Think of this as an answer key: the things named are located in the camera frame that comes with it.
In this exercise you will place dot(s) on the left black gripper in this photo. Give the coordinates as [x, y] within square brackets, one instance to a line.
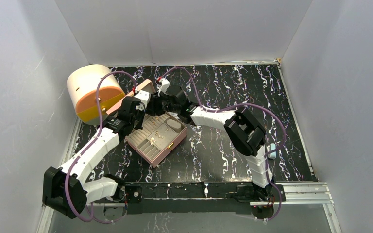
[140, 125]

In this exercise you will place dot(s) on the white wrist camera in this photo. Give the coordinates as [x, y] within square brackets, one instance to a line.
[163, 85]
[141, 95]

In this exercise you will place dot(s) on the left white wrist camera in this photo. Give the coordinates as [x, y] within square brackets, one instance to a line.
[141, 95]

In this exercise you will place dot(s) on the small blue grey object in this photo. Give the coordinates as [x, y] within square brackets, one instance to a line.
[271, 151]

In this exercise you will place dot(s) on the silver jewelry in box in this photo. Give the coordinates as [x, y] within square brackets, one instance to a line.
[152, 141]

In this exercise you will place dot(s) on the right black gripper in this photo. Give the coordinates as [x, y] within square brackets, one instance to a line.
[153, 106]

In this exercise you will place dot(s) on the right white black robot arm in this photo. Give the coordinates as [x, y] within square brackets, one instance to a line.
[244, 130]

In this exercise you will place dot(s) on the pink jewelry box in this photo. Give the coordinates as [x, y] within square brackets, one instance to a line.
[139, 139]

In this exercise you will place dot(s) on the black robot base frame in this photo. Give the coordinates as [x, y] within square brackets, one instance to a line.
[243, 198]

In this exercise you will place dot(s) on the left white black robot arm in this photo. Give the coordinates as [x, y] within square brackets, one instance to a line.
[66, 189]

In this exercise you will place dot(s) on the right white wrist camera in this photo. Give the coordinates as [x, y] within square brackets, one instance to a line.
[163, 85]

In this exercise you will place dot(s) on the white orange cylindrical drawer box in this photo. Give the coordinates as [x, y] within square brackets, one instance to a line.
[82, 85]

